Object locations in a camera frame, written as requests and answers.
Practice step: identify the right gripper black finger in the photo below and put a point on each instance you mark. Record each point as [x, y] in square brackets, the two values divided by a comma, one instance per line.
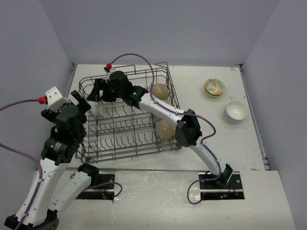
[109, 93]
[95, 93]

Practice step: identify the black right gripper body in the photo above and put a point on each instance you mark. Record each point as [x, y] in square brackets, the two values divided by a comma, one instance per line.
[120, 93]

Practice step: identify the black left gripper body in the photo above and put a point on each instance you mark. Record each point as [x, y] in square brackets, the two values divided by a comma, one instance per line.
[49, 114]

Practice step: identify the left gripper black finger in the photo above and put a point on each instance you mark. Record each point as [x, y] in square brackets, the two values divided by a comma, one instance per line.
[83, 107]
[78, 97]

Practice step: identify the white blue bowl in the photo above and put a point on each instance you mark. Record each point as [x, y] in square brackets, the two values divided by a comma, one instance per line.
[97, 109]
[236, 110]
[231, 120]

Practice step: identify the cream floral patterned bowl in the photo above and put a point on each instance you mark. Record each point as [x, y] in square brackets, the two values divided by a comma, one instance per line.
[214, 85]

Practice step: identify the yellow green patterned bowl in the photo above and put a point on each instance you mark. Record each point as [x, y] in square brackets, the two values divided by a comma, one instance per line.
[213, 95]

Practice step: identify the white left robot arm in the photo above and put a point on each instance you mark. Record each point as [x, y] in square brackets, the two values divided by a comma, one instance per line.
[42, 208]

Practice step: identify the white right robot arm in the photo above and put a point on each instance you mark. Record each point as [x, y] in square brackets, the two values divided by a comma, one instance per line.
[186, 123]

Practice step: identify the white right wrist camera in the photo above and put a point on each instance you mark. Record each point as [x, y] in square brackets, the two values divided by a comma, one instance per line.
[109, 72]

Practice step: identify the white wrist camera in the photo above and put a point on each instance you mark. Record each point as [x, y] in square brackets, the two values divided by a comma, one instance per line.
[109, 72]
[55, 99]

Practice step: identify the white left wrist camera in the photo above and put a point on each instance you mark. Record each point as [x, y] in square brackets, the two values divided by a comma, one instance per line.
[55, 99]

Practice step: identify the grey wire dish rack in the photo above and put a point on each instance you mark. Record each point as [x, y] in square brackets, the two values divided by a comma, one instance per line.
[124, 131]

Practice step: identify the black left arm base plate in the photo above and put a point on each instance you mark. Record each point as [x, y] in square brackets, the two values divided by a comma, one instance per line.
[105, 192]

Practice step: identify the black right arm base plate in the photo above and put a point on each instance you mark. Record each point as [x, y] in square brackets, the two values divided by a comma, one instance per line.
[217, 190]

